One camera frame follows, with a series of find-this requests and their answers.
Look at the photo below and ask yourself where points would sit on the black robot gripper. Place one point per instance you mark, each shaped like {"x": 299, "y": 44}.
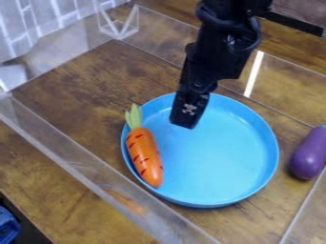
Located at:
{"x": 227, "y": 38}

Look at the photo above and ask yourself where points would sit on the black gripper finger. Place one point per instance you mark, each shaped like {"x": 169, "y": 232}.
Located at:
{"x": 188, "y": 106}

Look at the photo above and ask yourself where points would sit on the orange toy carrot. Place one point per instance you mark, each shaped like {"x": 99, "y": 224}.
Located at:
{"x": 141, "y": 148}

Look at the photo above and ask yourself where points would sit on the blue round tray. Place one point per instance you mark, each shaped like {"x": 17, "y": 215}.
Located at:
{"x": 217, "y": 163}

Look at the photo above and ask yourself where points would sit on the purple toy eggplant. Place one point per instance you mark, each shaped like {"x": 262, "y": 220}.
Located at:
{"x": 308, "y": 158}

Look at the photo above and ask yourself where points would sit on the blue object at corner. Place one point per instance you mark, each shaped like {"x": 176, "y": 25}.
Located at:
{"x": 9, "y": 226}

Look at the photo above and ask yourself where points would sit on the clear acrylic enclosure wall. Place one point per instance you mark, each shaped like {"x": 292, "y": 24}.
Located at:
{"x": 80, "y": 59}

